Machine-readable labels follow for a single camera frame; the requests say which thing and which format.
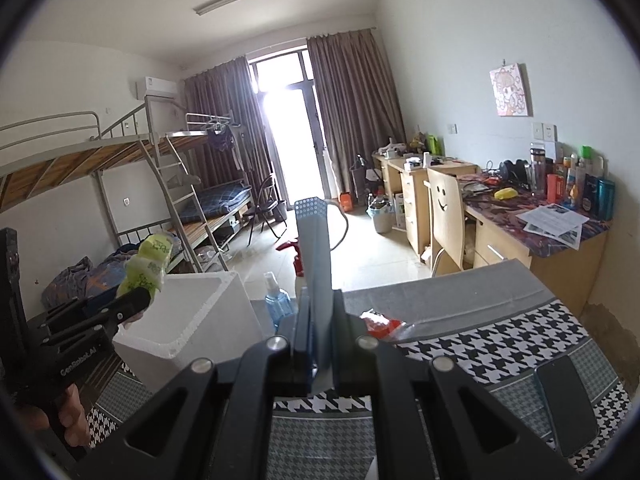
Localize person's left hand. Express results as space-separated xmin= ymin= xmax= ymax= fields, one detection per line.
xmin=17 ymin=384 xmax=90 ymax=448

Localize brown curtain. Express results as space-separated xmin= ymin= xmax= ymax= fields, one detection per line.
xmin=183 ymin=56 xmax=272 ymax=193
xmin=307 ymin=29 xmax=406 ymax=193

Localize houndstooth table cloth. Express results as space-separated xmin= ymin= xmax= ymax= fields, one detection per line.
xmin=76 ymin=260 xmax=639 ymax=479

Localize brown left curtain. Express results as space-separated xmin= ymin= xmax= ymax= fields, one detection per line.
xmin=183 ymin=56 xmax=272 ymax=193

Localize white air conditioner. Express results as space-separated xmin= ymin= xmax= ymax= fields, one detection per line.
xmin=136 ymin=76 xmax=178 ymax=100

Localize dark grey case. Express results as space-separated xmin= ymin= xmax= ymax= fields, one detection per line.
xmin=534 ymin=356 xmax=599 ymax=457

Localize wooden desk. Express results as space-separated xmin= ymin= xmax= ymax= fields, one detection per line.
xmin=374 ymin=155 xmax=610 ymax=316

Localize blue spray bottle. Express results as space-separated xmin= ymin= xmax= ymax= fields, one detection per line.
xmin=264 ymin=272 xmax=294 ymax=330

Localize teal bottle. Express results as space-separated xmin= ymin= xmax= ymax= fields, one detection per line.
xmin=598 ymin=178 xmax=615 ymax=221

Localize black folding chair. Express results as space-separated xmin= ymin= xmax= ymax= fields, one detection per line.
xmin=244 ymin=172 xmax=283 ymax=246

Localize blue plaid quilt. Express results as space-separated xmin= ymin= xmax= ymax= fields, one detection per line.
xmin=40 ymin=244 xmax=139 ymax=310

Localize white waste bucket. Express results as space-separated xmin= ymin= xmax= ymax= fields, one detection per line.
xmin=367 ymin=196 xmax=396 ymax=234

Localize cartoon wall picture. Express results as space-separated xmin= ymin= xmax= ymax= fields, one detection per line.
xmin=489 ymin=63 xmax=533 ymax=117

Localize metal bunk bed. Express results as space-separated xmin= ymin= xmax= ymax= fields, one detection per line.
xmin=1 ymin=98 xmax=222 ymax=302

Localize yellow object on desk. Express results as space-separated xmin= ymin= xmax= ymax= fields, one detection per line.
xmin=494 ymin=188 xmax=518 ymax=200

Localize smiley wooden chair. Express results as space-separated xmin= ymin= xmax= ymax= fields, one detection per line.
xmin=427 ymin=169 xmax=466 ymax=278

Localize white foam box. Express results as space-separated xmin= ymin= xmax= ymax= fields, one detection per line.
xmin=113 ymin=271 xmax=264 ymax=392

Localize brown right curtain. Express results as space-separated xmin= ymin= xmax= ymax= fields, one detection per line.
xmin=307 ymin=29 xmax=406 ymax=193

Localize red snack packet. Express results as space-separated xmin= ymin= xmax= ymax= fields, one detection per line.
xmin=360 ymin=309 xmax=404 ymax=339

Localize papers on desk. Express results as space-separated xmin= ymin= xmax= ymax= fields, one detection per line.
xmin=516 ymin=204 xmax=588 ymax=250

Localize blue face mask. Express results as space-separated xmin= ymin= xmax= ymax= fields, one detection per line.
xmin=292 ymin=197 xmax=352 ymax=396

